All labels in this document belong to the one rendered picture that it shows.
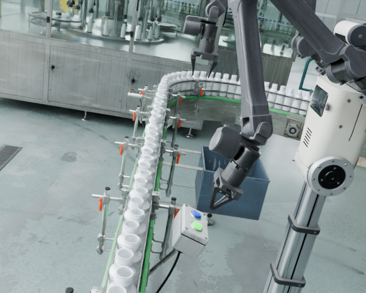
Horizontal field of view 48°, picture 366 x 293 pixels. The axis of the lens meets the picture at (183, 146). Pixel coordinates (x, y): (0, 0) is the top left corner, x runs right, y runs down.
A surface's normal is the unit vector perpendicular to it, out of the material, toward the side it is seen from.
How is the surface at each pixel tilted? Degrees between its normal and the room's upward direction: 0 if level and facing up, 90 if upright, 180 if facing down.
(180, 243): 90
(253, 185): 90
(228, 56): 90
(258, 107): 65
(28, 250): 0
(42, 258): 0
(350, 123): 90
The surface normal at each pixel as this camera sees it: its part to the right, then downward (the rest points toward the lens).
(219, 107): 0.12, 0.38
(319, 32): 0.29, 0.00
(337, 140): -0.04, 0.54
